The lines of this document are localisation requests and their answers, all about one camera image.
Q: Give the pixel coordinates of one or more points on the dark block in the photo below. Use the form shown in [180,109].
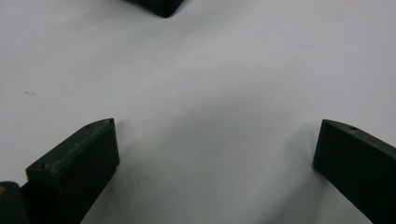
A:
[162,6]

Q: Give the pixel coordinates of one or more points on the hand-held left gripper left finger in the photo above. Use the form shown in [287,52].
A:
[71,174]

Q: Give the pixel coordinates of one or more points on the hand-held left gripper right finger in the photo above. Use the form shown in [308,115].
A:
[358,165]

